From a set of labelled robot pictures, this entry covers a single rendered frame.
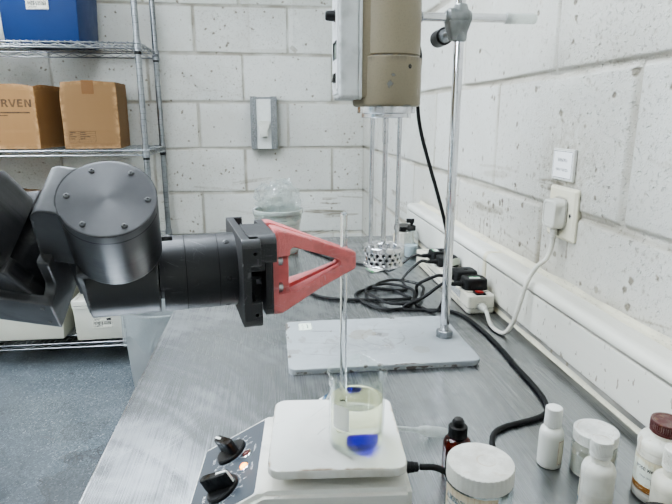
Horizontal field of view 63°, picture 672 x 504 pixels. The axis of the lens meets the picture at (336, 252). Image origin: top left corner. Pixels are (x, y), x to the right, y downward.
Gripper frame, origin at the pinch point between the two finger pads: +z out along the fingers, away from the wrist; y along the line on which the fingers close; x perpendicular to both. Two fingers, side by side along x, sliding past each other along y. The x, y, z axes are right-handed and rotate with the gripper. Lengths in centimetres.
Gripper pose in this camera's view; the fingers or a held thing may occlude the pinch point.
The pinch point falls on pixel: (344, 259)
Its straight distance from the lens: 45.6
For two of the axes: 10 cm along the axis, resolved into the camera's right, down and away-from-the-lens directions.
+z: 9.5, -0.7, 2.9
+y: -3.0, -2.3, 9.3
